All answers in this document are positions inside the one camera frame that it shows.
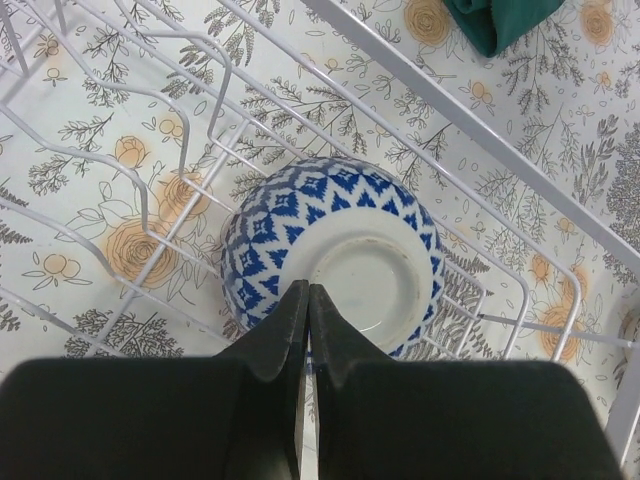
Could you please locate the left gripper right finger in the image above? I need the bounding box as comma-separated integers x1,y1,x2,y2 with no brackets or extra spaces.
308,285,622,479

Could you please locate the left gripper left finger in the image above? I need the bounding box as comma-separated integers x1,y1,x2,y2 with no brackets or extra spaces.
1,280,309,479

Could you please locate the blue white patterned bowl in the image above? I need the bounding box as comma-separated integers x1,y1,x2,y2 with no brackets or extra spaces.
220,157,445,357

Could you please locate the white wire dish rack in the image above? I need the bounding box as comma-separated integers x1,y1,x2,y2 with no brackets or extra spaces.
1,1,639,479

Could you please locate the floral table mat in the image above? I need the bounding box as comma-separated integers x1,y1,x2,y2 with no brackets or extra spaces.
1,1,639,479

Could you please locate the green folded cloth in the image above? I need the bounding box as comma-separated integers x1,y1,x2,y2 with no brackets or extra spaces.
443,0,564,58

